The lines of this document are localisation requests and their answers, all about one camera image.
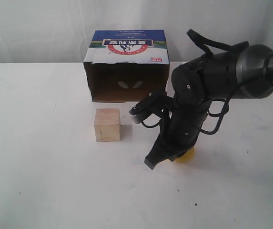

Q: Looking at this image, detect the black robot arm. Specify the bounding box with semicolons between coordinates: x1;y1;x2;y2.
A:
144;45;273;169

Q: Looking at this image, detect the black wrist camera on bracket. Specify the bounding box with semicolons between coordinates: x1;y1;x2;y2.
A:
129;93;173;124

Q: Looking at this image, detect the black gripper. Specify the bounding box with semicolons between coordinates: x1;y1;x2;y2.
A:
144;64;211;170

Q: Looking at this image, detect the yellow ball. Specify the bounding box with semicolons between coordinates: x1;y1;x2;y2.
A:
175;147;195;164

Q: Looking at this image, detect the light wooden cube block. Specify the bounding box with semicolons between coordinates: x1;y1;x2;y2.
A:
94;108;121;142

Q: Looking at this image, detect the printed cardboard box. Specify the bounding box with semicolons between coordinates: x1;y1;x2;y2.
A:
83;29;170;103

